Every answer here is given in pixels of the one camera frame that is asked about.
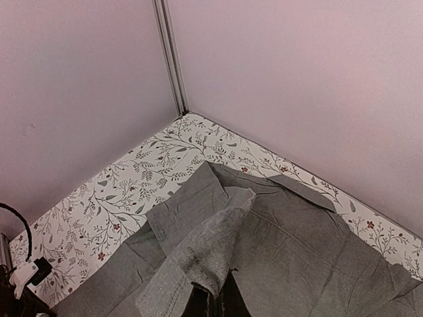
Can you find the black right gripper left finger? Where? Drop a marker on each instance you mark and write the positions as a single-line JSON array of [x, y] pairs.
[[201, 303]]

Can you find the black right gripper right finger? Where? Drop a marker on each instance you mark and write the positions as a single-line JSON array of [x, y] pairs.
[[230, 302]]

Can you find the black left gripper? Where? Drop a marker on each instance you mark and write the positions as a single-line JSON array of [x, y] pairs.
[[28, 305]]

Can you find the grey long sleeve shirt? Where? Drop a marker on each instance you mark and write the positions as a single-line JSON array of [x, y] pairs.
[[293, 254]]

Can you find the floral patterned table cloth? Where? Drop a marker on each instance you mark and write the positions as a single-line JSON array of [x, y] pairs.
[[79, 234]]

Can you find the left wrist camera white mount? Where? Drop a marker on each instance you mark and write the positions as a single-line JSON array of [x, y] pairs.
[[32, 272]]

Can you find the left aluminium frame post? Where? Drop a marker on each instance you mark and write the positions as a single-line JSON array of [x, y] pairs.
[[168, 42]]

